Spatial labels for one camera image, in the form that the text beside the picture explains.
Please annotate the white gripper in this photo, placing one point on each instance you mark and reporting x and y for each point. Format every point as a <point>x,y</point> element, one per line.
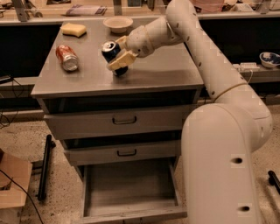
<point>139,41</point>

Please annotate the blue pepsi can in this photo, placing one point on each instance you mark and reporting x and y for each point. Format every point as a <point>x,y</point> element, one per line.
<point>109,50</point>

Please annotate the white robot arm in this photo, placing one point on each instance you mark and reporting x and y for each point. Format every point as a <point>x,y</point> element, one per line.
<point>217,138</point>

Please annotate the red soda can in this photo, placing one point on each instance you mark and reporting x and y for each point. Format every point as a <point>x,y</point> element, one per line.
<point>67,58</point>

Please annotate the grey drawer cabinet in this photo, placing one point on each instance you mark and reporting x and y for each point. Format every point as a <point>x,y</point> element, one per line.
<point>166,78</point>

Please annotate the top grey drawer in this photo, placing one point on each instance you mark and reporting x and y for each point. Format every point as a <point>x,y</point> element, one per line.
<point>117,122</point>

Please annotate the grey drawer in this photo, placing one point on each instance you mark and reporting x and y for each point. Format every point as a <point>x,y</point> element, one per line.
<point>122,153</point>
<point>133,192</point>
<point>117,122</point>

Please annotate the middle grey drawer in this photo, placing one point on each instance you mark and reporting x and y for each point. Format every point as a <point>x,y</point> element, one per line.
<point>122,153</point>

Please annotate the bottom grey drawer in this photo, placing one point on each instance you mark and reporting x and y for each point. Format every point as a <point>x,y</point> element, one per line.
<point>133,192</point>

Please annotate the yellow sponge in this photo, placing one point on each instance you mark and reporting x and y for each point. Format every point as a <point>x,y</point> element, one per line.
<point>76,30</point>

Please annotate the magazine on shelf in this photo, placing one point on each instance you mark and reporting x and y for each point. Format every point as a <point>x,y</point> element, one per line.
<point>86,10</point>

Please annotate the white power strip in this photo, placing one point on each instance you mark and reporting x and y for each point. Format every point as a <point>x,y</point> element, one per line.
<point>247,66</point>

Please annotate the black bar on floor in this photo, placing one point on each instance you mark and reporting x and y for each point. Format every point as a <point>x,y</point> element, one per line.
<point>49,145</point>

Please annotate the blue white bowl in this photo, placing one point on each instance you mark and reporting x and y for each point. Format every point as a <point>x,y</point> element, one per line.
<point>269,59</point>

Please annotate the cardboard box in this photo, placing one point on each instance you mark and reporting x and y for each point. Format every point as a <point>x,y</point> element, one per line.
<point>15,175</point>

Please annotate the black bar right floor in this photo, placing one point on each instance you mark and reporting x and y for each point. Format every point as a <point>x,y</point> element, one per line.
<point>274,181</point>

